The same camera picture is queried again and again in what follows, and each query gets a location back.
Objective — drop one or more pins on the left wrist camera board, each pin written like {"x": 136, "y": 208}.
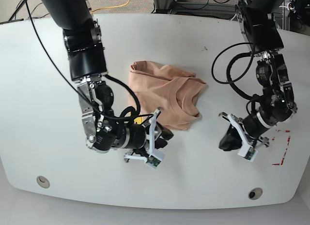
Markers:
{"x": 249, "y": 154}

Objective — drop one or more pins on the right table grommet hole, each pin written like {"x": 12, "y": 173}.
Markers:
{"x": 255, "y": 193}

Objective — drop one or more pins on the red tape rectangle marking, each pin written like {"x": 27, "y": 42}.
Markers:
{"x": 279, "y": 147}

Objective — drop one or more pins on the peach t-shirt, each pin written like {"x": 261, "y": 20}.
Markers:
{"x": 169, "y": 88}

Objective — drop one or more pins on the left table grommet hole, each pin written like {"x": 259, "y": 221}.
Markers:
{"x": 43, "y": 182}

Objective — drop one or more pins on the table grommet hole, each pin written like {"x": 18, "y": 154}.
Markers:
{"x": 43, "y": 182}
{"x": 255, "y": 193}

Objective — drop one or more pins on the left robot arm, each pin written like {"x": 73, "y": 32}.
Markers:
{"x": 276, "y": 104}

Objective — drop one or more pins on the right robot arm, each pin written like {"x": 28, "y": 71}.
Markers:
{"x": 82, "y": 39}

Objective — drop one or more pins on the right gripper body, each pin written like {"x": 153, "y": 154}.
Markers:
{"x": 141, "y": 141}

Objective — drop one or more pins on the aluminium frame stand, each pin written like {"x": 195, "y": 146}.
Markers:
{"x": 224, "y": 9}

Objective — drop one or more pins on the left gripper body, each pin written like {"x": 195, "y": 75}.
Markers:
{"x": 250, "y": 128}

